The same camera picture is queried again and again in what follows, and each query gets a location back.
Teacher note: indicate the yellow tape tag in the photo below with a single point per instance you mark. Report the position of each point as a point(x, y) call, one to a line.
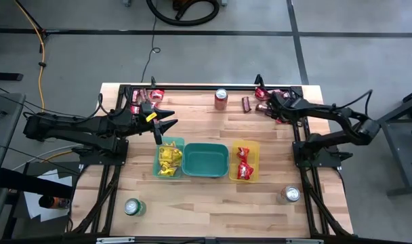
point(151, 117)

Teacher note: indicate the red candy wrapper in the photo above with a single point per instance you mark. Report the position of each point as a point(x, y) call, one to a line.
point(157, 95)
point(281, 121)
point(243, 154)
point(135, 109)
point(261, 94)
point(245, 170)

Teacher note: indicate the green soda can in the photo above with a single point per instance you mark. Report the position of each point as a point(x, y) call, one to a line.
point(133, 206)

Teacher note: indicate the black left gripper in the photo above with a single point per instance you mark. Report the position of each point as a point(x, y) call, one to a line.
point(138, 123)

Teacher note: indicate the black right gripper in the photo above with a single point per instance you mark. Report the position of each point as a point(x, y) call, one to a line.
point(289, 108)

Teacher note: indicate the translucent yellow plastic bin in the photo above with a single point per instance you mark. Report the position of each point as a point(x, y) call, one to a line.
point(257, 159)

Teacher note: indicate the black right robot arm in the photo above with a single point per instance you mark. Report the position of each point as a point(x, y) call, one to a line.
point(328, 112)

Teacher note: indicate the orange black vacuum cleaner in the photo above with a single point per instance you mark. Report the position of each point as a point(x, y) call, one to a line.
point(180, 4)

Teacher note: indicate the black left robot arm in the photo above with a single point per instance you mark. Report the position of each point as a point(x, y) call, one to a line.
point(74, 128)

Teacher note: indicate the yellow candy wrapper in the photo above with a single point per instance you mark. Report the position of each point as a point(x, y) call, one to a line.
point(167, 172)
point(176, 157)
point(165, 164)
point(165, 152)
point(172, 144)

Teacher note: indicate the translucent teal plastic bin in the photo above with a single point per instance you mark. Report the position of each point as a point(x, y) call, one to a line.
point(155, 162)

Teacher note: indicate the white paper sheet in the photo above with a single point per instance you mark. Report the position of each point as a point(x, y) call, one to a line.
point(33, 206)

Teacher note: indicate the black metal beam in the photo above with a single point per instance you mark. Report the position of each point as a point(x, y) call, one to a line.
point(30, 183)

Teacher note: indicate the silver metal bracket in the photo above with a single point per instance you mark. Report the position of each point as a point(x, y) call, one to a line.
point(115, 240)
point(304, 241)

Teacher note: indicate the red soda can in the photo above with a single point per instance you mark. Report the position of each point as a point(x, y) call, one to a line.
point(221, 101)

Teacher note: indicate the dark side table frame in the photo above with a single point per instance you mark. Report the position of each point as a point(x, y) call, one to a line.
point(406, 152)

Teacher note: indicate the grey side table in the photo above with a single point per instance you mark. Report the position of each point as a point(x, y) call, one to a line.
point(4, 145)

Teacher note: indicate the black flat floor bar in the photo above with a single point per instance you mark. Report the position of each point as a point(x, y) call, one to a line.
point(6, 76)

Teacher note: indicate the silver soda can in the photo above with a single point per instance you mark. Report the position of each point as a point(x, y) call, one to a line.
point(290, 194)

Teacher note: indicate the dark green plastic bin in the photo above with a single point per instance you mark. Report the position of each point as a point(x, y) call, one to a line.
point(206, 159)

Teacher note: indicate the black aluminium table frame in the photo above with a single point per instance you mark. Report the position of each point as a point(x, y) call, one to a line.
point(192, 87)

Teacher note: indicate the orange black drink can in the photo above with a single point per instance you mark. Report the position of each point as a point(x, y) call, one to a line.
point(57, 202)

